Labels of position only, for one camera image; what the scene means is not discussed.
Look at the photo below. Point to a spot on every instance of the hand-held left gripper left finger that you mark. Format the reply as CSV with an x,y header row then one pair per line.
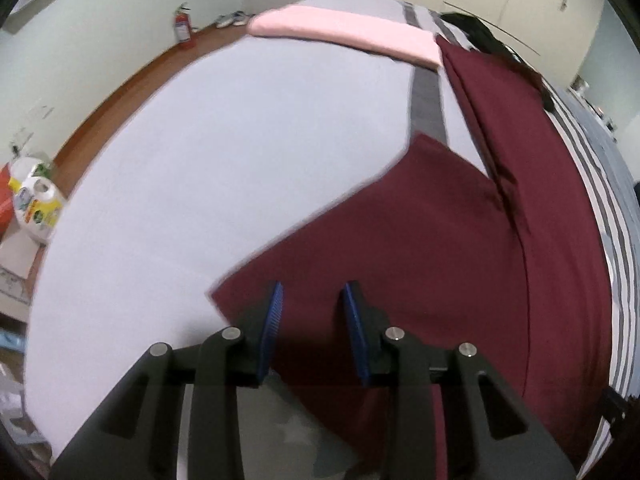
x,y
270,330

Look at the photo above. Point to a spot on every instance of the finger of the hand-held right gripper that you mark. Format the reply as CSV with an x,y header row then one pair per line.
x,y
612,407

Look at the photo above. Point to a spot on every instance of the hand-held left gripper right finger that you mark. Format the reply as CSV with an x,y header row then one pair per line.
x,y
356,330

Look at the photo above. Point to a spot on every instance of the maroon t-shirt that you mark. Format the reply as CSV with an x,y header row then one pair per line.
x,y
425,260

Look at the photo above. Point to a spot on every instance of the bed with striped sheet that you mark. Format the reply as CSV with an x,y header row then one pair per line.
x,y
200,160

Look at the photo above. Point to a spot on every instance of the cardboard box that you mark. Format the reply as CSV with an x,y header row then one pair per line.
x,y
20,265

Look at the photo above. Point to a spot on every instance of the white detergent bottle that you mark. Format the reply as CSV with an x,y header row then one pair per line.
x,y
35,205

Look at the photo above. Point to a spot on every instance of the folded pink garment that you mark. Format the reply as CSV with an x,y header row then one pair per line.
x,y
340,30

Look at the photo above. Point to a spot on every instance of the red fire extinguisher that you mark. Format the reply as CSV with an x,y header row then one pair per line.
x,y
182,30

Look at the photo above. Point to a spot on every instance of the white nightstand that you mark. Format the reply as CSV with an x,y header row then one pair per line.
x,y
582,95

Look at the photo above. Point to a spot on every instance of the black garment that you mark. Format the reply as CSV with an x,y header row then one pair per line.
x,y
480,35

